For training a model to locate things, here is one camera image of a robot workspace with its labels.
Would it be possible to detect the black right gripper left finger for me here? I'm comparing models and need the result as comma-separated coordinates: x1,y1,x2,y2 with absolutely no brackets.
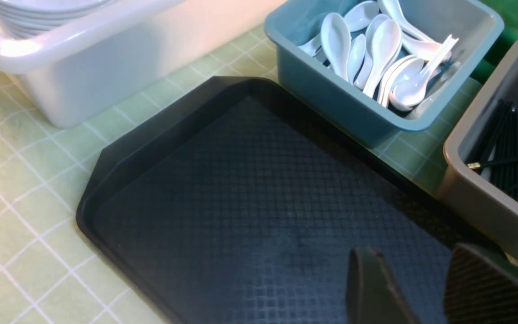
347,247,420,324

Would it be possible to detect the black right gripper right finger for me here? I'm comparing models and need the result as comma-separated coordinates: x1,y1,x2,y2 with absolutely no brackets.
443,243,518,324

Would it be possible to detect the white ceramic spoon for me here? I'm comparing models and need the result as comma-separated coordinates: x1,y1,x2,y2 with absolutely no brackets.
387,34,459,112

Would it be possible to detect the brown plastic bin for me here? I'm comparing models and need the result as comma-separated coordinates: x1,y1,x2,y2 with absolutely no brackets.
437,41,518,261

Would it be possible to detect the black serving tray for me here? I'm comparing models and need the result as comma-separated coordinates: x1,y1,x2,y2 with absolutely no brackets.
76,76,505,324

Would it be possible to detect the teal plastic bin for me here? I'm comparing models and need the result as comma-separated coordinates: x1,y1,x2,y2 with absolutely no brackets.
264,0,505,148

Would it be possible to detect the pile of white spoons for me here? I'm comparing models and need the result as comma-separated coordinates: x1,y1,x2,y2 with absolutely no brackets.
299,0,452,118

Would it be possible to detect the green backdrop cloth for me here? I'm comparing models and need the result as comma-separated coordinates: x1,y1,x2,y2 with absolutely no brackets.
471,0,518,84

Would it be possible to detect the large white plastic tub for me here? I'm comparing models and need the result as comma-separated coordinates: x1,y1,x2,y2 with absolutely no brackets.
0,0,282,128

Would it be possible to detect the stack of white bowls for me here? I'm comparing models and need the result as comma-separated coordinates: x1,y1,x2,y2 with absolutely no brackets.
0,0,116,39

